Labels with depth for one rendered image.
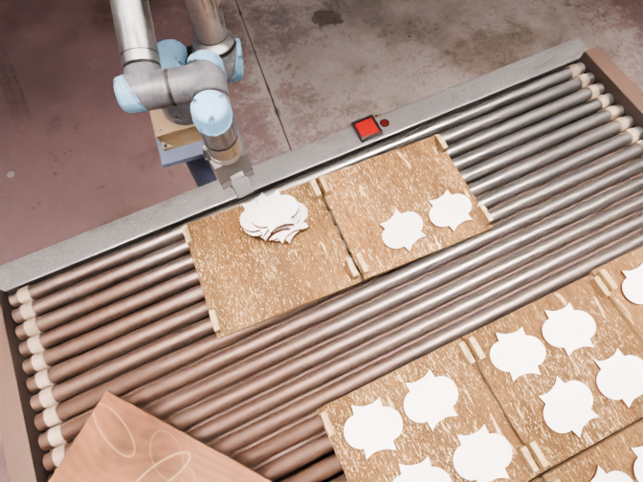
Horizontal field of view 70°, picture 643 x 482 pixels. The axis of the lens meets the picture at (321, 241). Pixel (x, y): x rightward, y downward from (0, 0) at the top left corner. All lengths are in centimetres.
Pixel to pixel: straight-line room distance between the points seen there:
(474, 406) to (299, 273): 56
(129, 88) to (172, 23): 237
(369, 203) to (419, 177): 18
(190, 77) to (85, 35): 251
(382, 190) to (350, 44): 182
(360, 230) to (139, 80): 69
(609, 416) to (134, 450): 111
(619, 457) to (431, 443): 44
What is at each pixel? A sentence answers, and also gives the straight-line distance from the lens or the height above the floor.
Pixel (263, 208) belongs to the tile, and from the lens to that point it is 127.
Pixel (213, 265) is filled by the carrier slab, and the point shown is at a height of 94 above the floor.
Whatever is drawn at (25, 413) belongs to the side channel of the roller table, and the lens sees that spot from 141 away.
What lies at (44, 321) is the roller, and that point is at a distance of 146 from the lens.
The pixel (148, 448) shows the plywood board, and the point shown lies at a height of 104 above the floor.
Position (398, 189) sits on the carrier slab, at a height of 94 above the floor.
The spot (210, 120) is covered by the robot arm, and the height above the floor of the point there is 144.
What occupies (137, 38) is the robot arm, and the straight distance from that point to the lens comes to 106.
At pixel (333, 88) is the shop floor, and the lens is 286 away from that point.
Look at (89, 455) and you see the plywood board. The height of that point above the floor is 104.
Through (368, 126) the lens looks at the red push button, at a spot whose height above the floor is 93.
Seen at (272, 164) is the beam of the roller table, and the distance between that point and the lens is 146.
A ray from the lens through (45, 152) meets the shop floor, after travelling 301.
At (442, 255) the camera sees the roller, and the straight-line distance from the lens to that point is 135.
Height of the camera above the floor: 214
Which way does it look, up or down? 67 degrees down
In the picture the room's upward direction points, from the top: 1 degrees counter-clockwise
